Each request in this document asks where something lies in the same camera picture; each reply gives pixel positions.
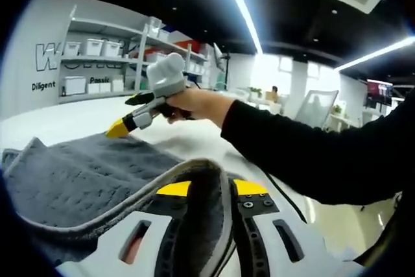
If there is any grey towel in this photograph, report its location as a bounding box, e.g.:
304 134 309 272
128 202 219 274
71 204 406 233
1 134 239 277

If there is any person's right hand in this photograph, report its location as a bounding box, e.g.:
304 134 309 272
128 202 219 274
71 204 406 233
163 88 237 128

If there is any person's left hand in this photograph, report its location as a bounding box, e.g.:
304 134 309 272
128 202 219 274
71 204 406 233
122 237 143 263

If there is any grey metal shelf unit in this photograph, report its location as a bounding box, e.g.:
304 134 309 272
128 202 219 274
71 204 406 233
58 6 211 105

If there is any green upright stand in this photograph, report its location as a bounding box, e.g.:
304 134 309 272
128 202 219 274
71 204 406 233
212 42 233 92

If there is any row of white storage boxes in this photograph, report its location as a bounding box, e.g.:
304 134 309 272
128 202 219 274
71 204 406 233
61 25 208 95

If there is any long ceiling light strip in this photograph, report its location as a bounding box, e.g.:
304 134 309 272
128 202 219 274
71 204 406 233
213 0 264 54
333 36 415 73

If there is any person's body in black clothing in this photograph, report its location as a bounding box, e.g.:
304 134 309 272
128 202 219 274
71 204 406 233
353 192 415 269

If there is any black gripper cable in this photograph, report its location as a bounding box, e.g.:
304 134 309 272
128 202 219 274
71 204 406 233
265 173 308 225

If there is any wall television screen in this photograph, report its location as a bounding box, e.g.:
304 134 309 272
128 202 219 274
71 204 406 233
366 78 396 108

